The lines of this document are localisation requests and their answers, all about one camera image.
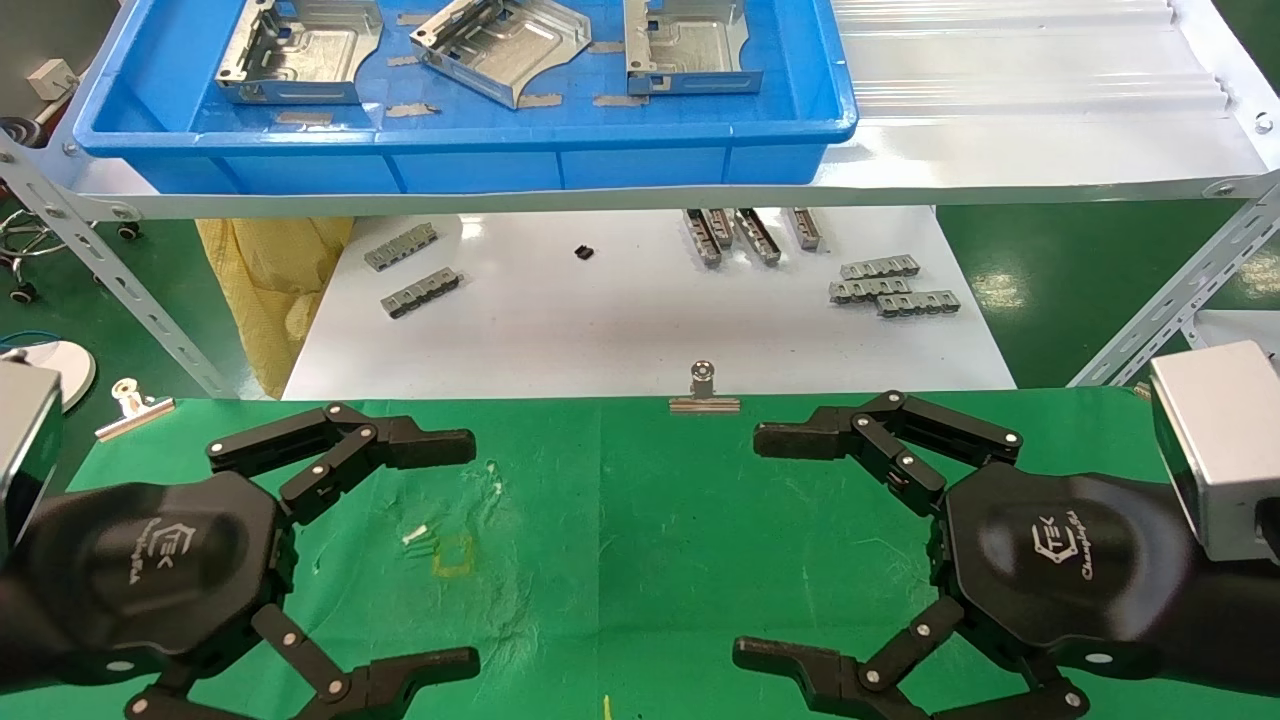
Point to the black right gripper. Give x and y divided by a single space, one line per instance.
1060 570

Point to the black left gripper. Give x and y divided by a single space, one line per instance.
150 570

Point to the curved-edge metal bracket part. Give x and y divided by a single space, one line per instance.
510 45

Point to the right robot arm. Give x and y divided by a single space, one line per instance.
1240 620

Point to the small white scrap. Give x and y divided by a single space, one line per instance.
415 536

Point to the green cloth mat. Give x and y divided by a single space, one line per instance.
640 560

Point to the silver binder clip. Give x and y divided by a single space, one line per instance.
704 402
135 415

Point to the grey connector strip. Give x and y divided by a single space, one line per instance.
422 292
868 290
400 247
702 238
920 304
722 226
757 236
804 228
880 267

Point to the white round stand base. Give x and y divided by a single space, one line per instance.
75 365

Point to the blue plastic bin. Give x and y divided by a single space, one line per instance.
480 165

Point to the chair base with casters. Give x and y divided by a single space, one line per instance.
128 231

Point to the white metal rack shelf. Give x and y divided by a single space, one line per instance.
1000 135

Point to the perforated steel rack post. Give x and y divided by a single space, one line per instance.
100 265
1180 290

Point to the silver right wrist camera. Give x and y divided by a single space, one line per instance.
1220 440

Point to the white wall box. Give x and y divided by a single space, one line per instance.
52 78

